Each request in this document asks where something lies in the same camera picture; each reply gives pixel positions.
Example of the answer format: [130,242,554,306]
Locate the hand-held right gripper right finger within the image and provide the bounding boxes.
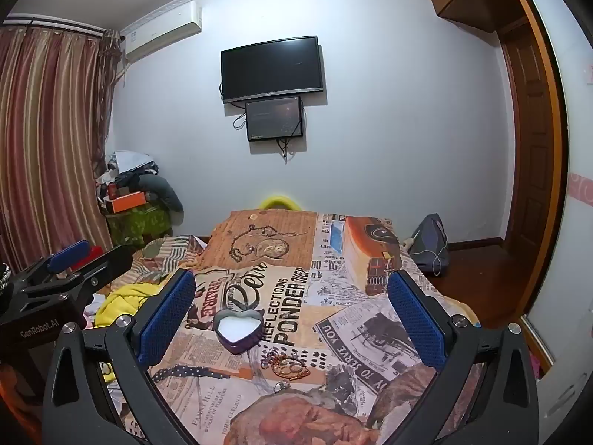
[387,269,540,445]

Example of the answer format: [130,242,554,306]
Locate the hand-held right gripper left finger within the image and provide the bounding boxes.
[43,269,198,445]

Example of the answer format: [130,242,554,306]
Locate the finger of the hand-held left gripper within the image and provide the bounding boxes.
[21,247,135,317]
[14,240,91,289]

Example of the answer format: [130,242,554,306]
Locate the purple heart-shaped tin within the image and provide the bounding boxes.
[213,308,264,354]

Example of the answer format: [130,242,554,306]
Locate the jewelry pile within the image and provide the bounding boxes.
[262,350,314,381]

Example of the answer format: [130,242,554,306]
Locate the red white grey box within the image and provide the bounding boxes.
[69,247,105,272]

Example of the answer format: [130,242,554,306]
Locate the yellow cloth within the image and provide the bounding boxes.
[94,283,164,328]

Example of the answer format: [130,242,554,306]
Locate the green patterned cloth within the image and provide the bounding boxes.
[106,207,173,247]

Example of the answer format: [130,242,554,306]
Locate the striped patchwork blanket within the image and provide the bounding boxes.
[131,234,210,284]

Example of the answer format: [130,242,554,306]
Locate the orange box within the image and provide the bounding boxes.
[109,191,150,214]

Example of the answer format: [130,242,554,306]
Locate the dark blue bag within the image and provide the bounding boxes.
[411,213,451,275]

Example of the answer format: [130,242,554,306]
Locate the printed newspaper-pattern tablecloth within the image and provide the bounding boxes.
[97,208,485,445]

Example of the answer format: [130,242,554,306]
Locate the grey padded cloth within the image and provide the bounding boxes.
[138,174,184,217]

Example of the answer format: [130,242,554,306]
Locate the pile of clothes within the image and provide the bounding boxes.
[95,149,160,202]

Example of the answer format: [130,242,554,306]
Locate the striped brown curtain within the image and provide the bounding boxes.
[0,23,123,275]

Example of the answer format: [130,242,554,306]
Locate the brown wooden door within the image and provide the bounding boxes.
[500,21,557,251]

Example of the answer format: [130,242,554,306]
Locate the small black monitor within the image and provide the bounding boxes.
[245,96,305,142]

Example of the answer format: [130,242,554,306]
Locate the white wardrobe sliding door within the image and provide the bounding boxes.
[512,0,593,445]

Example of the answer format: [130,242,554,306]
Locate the white air conditioner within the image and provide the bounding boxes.
[123,2,203,62]

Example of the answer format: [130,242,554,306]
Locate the white cable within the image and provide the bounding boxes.
[402,236,449,275]

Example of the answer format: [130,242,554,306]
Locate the black monitor cables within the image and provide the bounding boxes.
[232,110,298,164]

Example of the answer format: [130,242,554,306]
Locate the white curtain rail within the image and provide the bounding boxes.
[4,13,108,36]

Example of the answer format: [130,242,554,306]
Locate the black wall television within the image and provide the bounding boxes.
[221,36,324,104]

